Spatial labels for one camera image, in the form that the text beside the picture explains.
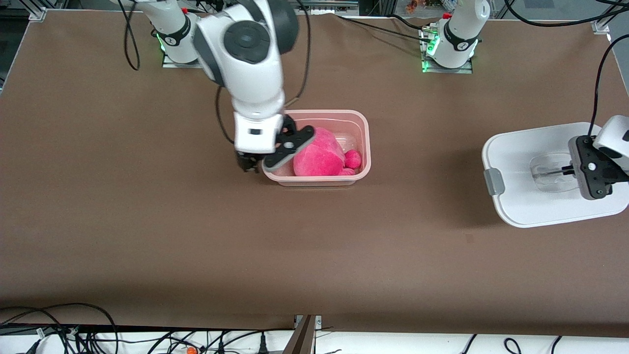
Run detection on white box lid grey clips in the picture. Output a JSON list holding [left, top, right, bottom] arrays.
[[482, 121, 629, 229]]

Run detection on pink plush toy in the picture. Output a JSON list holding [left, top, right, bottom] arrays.
[[293, 127, 363, 177]]

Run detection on pink translucent plastic box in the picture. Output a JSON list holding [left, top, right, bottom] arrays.
[[262, 110, 372, 186]]

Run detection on brown table cover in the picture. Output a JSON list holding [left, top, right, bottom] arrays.
[[0, 11, 629, 338]]

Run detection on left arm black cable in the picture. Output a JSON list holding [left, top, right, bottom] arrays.
[[506, 0, 629, 137]]

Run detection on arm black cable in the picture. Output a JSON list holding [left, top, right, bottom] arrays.
[[506, 0, 629, 137], [123, 0, 312, 144]]

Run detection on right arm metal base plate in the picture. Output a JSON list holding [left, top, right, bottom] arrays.
[[162, 21, 217, 68]]

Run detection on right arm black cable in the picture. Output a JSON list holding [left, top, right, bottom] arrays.
[[123, 0, 312, 144]]

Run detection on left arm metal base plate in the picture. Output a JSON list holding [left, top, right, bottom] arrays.
[[421, 26, 474, 74]]

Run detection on aluminium corner bracket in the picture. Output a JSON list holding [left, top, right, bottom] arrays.
[[592, 0, 629, 34], [27, 0, 48, 22]]

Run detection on aluminium profile post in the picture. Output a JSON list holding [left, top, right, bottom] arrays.
[[283, 315, 322, 354]]

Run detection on long black table cable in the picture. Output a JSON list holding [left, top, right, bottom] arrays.
[[337, 14, 435, 42]]

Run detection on black looped floor cable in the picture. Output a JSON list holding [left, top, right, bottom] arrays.
[[0, 303, 119, 354]]

